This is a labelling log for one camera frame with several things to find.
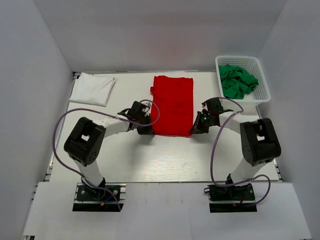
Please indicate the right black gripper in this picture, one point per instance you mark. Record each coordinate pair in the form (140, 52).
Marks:
(197, 128)

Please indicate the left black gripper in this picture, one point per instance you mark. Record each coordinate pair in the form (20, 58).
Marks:
(148, 131)

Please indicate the red t shirt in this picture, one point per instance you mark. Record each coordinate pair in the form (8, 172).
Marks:
(173, 106)

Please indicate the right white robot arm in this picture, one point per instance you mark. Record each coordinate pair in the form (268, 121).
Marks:
(259, 141)

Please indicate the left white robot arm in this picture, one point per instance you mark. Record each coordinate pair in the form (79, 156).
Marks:
(84, 143)

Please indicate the green t shirt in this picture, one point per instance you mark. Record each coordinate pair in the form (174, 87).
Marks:
(236, 82)

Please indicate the white plastic basket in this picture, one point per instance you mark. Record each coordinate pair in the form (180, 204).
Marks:
(261, 94)

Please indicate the folded white t shirt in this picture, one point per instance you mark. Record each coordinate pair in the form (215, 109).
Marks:
(92, 89)

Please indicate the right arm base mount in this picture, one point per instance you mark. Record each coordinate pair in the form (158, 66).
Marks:
(235, 199)

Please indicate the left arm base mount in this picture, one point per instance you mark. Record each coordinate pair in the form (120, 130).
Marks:
(87, 201)

